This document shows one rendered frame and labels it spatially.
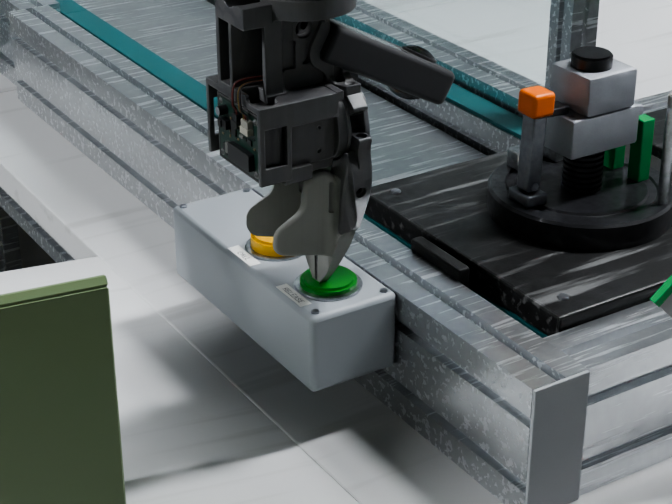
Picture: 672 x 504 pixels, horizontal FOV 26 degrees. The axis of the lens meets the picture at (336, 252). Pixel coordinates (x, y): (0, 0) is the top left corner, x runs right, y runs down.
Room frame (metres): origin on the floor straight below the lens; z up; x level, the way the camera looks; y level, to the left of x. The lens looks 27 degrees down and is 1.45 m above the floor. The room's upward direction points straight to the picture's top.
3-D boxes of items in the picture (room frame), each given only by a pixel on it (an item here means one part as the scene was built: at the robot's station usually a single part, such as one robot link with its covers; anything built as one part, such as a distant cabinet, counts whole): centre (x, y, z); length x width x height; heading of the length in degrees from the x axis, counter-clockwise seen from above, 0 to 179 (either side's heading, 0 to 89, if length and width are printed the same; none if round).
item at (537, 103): (0.97, -0.15, 1.04); 0.04 x 0.02 x 0.08; 122
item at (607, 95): (1.00, -0.19, 1.06); 0.08 x 0.04 x 0.07; 122
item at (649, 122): (1.01, -0.23, 1.01); 0.01 x 0.01 x 0.05; 32
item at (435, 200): (1.00, -0.18, 0.96); 0.24 x 0.24 x 0.02; 32
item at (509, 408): (1.15, 0.09, 0.91); 0.89 x 0.06 x 0.11; 32
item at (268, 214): (0.89, 0.03, 1.01); 0.06 x 0.03 x 0.09; 122
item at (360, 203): (0.87, 0.00, 1.06); 0.05 x 0.02 x 0.09; 32
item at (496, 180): (1.00, -0.18, 0.98); 0.14 x 0.14 x 0.02
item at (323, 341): (0.95, 0.04, 0.93); 0.21 x 0.07 x 0.06; 32
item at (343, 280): (0.89, 0.01, 0.96); 0.04 x 0.04 x 0.02
